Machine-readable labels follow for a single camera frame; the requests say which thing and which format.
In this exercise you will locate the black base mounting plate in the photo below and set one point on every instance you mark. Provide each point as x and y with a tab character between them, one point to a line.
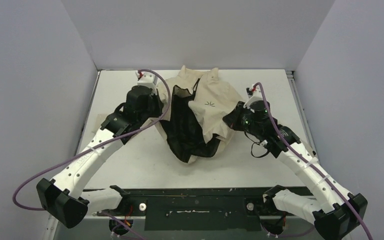
199	209

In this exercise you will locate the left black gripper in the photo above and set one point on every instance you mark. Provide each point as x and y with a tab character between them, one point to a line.
159	104

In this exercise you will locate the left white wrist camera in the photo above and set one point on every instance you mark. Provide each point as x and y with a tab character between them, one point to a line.
148	80

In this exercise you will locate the beige zip jacket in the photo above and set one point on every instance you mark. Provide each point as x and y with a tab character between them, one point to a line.
196	102

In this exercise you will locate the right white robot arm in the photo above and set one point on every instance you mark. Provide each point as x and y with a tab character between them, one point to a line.
334	211

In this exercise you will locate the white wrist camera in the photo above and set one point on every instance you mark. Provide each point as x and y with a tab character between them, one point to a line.
148	80
254	95

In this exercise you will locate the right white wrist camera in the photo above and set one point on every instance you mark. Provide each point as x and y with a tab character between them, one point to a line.
254	95

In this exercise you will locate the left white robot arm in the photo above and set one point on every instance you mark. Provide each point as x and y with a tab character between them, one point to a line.
114	132

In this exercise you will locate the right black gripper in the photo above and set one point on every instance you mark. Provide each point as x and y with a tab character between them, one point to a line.
233	117

